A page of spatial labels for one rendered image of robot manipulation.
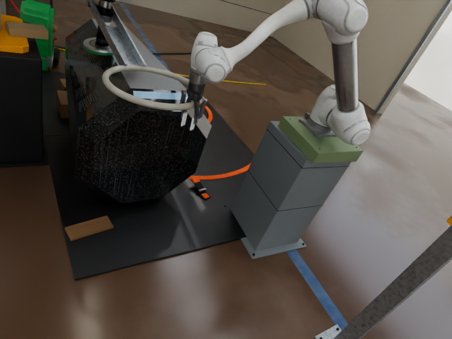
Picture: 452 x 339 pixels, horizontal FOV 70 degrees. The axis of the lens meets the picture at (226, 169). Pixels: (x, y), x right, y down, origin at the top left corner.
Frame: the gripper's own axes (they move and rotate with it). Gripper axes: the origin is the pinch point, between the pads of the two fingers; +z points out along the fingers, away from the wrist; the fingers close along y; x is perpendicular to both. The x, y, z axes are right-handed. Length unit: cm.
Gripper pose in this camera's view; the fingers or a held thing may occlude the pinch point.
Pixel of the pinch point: (188, 121)
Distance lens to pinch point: 158.4
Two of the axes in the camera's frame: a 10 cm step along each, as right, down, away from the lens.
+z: -2.6, 8.1, 5.2
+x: -4.2, 3.9, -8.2
